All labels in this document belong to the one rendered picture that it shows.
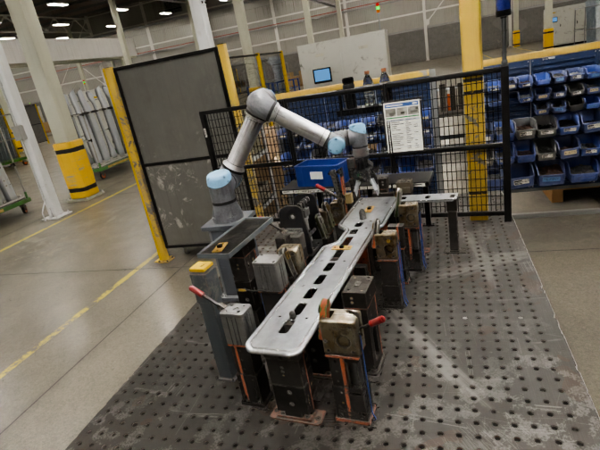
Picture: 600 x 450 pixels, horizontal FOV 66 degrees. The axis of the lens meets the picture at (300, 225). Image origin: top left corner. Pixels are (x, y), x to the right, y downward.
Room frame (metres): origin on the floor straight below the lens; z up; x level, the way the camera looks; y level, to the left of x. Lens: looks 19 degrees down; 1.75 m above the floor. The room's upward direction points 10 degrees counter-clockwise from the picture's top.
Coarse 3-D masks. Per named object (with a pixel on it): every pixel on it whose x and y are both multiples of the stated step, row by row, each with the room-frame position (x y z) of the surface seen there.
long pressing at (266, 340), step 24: (384, 216) 2.04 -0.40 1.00; (360, 240) 1.80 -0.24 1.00; (312, 264) 1.65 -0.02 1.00; (336, 264) 1.61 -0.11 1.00; (288, 288) 1.47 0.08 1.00; (312, 288) 1.45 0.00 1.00; (336, 288) 1.42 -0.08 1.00; (288, 312) 1.31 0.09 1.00; (312, 312) 1.28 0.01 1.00; (264, 336) 1.20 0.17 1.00; (288, 336) 1.18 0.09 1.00
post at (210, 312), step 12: (192, 276) 1.44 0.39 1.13; (204, 276) 1.42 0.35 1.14; (216, 276) 1.47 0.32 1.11; (204, 288) 1.42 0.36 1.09; (216, 288) 1.45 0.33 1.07; (204, 300) 1.43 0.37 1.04; (216, 300) 1.44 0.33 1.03; (204, 312) 1.44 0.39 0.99; (216, 312) 1.43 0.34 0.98; (216, 324) 1.43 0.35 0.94; (216, 336) 1.43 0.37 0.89; (216, 348) 1.44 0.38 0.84; (228, 348) 1.44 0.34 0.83; (216, 360) 1.44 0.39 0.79; (228, 360) 1.42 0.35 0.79; (228, 372) 1.43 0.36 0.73
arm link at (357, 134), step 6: (354, 126) 2.12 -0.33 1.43; (360, 126) 2.12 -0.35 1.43; (348, 132) 2.13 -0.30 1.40; (354, 132) 2.12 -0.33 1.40; (360, 132) 2.11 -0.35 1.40; (366, 132) 2.14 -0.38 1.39; (354, 138) 2.12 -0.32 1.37; (360, 138) 2.12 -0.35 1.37; (366, 138) 2.13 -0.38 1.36; (354, 144) 2.13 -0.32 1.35; (360, 144) 2.12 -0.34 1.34; (366, 144) 2.13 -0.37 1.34
